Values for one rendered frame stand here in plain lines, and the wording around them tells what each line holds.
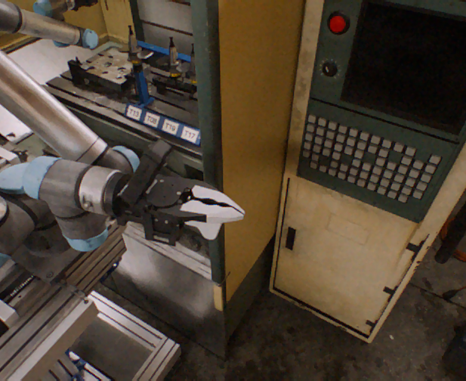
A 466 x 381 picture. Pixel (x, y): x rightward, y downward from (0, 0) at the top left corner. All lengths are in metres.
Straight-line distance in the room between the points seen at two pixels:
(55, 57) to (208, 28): 2.28
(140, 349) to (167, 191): 1.46
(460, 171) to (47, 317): 1.20
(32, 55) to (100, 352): 1.93
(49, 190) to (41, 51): 2.39
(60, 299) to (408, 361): 1.74
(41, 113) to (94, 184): 0.21
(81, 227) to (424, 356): 1.97
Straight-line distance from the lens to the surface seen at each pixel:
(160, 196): 0.59
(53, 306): 1.15
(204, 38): 0.79
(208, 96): 0.85
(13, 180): 1.02
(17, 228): 0.98
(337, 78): 1.18
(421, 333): 2.42
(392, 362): 2.29
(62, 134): 0.79
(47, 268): 1.12
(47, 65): 2.93
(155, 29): 2.52
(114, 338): 2.05
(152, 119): 1.90
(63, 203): 0.68
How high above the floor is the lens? 2.01
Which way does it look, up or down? 46 degrees down
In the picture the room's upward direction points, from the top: straight up
